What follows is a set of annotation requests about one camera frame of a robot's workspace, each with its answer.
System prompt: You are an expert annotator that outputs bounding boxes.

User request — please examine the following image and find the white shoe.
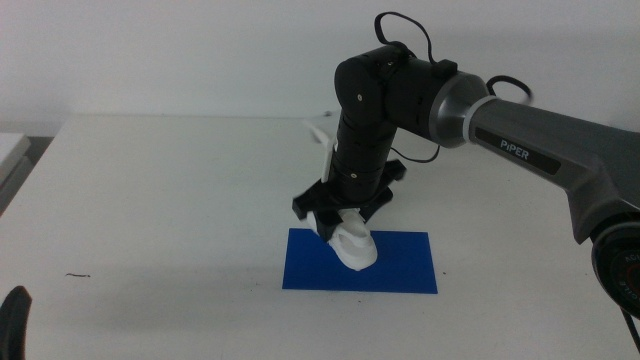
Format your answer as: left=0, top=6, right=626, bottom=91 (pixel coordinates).
left=306, top=208, right=379, bottom=273

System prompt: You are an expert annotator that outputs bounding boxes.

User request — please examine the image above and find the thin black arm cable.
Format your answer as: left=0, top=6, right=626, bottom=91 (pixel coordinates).
left=373, top=11, right=534, bottom=165

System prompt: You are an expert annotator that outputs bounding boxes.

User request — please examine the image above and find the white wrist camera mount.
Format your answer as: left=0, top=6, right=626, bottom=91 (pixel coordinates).
left=302, top=119, right=338, bottom=184

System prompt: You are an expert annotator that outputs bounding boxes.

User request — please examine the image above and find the blue rectangular mat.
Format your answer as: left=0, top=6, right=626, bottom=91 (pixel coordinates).
left=281, top=227, right=439, bottom=295

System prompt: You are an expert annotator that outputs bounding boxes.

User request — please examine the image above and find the black base cable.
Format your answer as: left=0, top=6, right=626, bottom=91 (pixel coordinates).
left=619, top=305, right=640, bottom=354

